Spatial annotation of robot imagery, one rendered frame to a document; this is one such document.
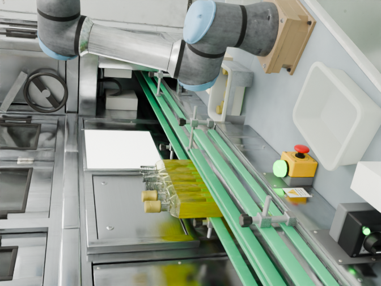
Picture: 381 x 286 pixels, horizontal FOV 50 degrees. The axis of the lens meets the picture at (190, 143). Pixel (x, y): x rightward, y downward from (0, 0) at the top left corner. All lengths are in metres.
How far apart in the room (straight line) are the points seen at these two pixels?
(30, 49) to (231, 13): 1.27
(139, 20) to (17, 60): 2.92
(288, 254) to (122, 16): 4.30
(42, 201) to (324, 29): 1.06
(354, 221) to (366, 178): 0.09
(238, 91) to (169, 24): 3.61
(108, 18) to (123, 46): 3.73
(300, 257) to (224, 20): 0.62
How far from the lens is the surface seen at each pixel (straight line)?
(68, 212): 1.40
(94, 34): 1.23
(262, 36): 1.16
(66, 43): 1.24
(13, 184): 1.66
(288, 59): 1.22
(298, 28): 1.18
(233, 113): 1.52
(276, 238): 0.92
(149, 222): 1.36
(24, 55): 2.22
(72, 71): 2.20
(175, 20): 5.06
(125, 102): 2.39
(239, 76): 1.48
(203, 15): 1.12
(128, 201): 1.46
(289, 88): 1.26
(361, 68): 1.01
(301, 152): 1.09
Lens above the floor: 1.37
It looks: 16 degrees down
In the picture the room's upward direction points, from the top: 89 degrees counter-clockwise
